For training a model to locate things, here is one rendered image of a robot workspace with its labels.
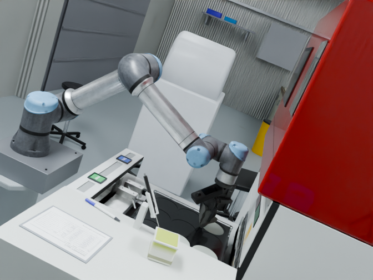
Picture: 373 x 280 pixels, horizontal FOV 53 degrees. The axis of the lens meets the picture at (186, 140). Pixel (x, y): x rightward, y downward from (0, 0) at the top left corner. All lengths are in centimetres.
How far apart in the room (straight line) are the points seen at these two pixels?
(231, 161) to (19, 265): 76
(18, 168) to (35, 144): 11
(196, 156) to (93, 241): 42
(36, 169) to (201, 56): 225
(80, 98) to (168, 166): 209
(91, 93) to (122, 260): 73
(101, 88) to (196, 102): 193
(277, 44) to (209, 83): 594
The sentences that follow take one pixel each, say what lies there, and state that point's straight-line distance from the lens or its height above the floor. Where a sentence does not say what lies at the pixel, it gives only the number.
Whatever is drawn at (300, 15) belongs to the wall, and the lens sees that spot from 958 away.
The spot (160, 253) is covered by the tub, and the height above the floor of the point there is 100.
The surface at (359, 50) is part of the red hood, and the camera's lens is 109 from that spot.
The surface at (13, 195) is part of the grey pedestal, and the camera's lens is 168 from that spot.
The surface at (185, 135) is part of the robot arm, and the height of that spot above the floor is 125.
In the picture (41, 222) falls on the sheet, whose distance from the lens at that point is 113.
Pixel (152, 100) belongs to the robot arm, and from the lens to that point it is 130.
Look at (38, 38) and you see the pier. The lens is 492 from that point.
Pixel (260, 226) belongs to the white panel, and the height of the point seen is 113.
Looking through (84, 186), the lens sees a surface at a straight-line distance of 138.
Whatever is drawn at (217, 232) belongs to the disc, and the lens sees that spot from 154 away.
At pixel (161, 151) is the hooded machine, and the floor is 41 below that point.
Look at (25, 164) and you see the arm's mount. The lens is 154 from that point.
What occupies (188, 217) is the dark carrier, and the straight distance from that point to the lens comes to 155.
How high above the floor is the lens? 161
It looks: 17 degrees down
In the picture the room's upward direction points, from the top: 22 degrees clockwise
